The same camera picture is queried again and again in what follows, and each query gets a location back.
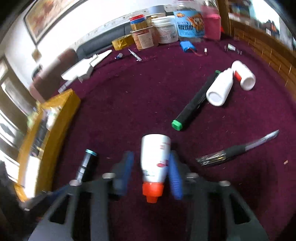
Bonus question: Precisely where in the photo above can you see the clear-capped black gel pen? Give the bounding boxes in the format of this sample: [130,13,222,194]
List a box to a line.
[196,130,280,166]

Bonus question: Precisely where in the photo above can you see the small white bottle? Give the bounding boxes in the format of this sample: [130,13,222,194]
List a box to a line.
[206,68,233,106]

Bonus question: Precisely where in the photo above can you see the wooden brick-pattern cabinet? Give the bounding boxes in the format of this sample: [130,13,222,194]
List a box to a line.
[217,0,295,98]

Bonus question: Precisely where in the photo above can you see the framed painting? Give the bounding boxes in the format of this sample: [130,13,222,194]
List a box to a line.
[23,0,85,45]

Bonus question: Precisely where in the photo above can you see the white bottle orange cap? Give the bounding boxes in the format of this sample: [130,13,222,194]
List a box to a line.
[140,134,171,203]

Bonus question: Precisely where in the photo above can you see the blue battery pack with wire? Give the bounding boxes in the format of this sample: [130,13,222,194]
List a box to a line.
[180,41,208,57]

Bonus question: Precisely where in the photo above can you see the brown armchair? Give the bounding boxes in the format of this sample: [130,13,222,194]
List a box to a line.
[29,48,78,103]

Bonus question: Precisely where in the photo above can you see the white charger plug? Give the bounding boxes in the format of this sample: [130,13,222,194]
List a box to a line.
[78,66,93,83]

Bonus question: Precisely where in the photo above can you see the white papers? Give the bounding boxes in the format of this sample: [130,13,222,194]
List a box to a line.
[61,50,112,81]

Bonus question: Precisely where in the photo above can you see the clear syringe pen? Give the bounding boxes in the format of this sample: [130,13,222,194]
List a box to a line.
[128,49,142,62]

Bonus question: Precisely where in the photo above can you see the white pen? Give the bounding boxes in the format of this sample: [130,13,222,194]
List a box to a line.
[58,81,72,93]

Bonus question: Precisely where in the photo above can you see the black marker green cap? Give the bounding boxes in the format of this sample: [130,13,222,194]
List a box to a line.
[171,70,221,131]

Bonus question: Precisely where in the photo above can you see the orange labelled jar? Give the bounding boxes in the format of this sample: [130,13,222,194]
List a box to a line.
[130,26,159,51]

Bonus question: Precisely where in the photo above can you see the black marker cyan cap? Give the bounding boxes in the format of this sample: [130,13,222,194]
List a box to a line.
[75,149,99,182]

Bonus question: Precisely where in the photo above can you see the black leather sofa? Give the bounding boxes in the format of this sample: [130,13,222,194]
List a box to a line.
[76,23,132,61]

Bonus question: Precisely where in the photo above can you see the gold-taped white box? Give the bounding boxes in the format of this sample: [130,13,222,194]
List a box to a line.
[14,89,81,202]

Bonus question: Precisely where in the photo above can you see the white bottle red label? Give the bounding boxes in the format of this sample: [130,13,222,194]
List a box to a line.
[231,60,256,91]

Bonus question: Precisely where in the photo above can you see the white plastic tub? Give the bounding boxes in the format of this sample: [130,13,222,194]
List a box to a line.
[152,16,179,44]

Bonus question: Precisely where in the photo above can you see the nail clipper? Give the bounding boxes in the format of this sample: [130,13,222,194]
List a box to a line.
[224,43,242,55]

